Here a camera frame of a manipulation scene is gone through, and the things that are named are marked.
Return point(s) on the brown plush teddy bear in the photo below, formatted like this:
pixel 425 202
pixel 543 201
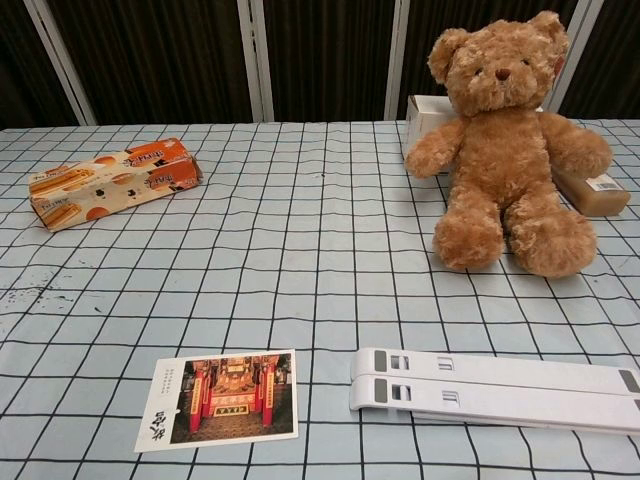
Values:
pixel 500 165

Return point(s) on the blue grid tablecloth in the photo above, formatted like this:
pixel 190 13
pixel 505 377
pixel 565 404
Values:
pixel 320 250

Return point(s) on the white cardboard box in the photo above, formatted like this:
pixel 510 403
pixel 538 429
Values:
pixel 425 117

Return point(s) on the temple photo postcard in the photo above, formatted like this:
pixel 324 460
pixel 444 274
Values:
pixel 225 400

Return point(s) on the orange biscuit box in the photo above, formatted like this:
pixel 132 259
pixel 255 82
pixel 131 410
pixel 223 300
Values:
pixel 110 185

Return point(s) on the white folded laptop stand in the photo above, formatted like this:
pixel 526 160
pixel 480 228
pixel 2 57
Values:
pixel 500 395

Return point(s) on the brown soap bar with barcode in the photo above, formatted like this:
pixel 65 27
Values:
pixel 595 200

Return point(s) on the white partition frame post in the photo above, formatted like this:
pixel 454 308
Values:
pixel 562 90
pixel 255 60
pixel 397 50
pixel 60 65

